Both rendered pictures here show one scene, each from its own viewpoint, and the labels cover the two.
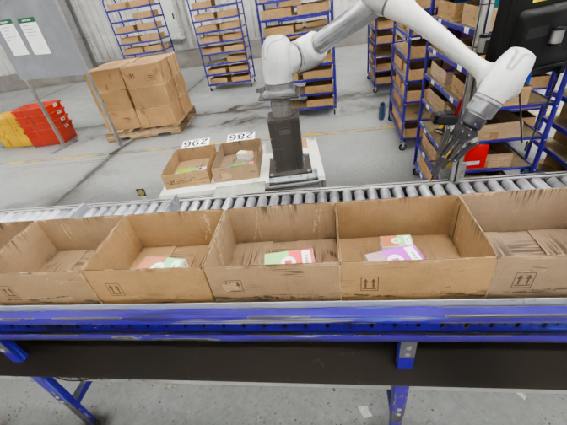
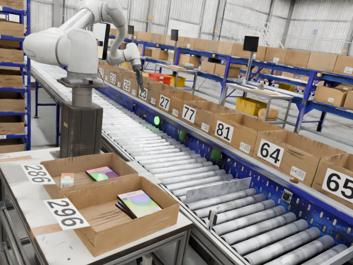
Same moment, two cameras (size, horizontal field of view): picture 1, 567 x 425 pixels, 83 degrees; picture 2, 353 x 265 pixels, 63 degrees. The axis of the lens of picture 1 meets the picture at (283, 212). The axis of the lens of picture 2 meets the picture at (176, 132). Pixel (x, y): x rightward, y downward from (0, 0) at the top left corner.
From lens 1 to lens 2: 2.92 m
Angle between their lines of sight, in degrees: 114
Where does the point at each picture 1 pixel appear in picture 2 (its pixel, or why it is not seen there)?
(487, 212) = (152, 95)
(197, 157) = (78, 230)
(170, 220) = (236, 129)
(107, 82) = not seen: outside the picture
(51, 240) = (312, 176)
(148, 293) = not seen: hidden behind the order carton
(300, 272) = (217, 108)
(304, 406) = not seen: hidden behind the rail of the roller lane
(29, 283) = (314, 148)
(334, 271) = (210, 104)
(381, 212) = (172, 102)
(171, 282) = (252, 125)
